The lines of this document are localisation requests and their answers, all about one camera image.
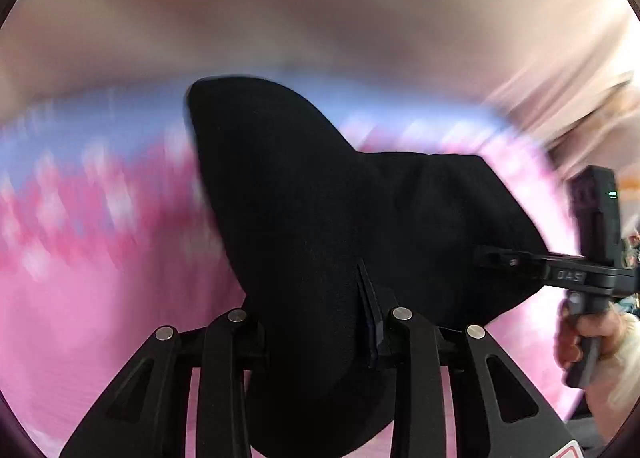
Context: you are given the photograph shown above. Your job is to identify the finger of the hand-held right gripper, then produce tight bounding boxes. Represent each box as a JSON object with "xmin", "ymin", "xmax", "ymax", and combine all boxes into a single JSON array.
[{"xmin": 472, "ymin": 245, "xmax": 551, "ymax": 281}]

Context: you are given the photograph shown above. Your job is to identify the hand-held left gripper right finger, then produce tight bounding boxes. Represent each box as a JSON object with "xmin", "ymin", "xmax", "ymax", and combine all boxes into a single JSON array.
[{"xmin": 357, "ymin": 263, "xmax": 575, "ymax": 458}]

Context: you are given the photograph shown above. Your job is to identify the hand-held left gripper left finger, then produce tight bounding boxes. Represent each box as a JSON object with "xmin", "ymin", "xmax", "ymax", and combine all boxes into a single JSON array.
[{"xmin": 59, "ymin": 309, "xmax": 266, "ymax": 458}]

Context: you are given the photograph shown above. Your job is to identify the black pants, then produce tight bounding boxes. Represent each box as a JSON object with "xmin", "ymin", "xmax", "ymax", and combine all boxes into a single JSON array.
[{"xmin": 185, "ymin": 76, "xmax": 548, "ymax": 458}]

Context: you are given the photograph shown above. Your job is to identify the person's right forearm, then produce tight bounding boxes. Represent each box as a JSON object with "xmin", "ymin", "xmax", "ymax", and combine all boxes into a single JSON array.
[{"xmin": 585, "ymin": 310, "xmax": 640, "ymax": 446}]

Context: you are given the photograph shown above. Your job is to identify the person's right hand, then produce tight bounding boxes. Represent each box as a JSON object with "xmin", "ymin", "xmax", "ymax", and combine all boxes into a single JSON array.
[{"xmin": 555, "ymin": 295, "xmax": 632, "ymax": 372}]

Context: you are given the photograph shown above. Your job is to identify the pink printed blanket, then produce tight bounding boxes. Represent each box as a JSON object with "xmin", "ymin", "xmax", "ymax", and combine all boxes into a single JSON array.
[{"xmin": 0, "ymin": 82, "xmax": 596, "ymax": 458}]

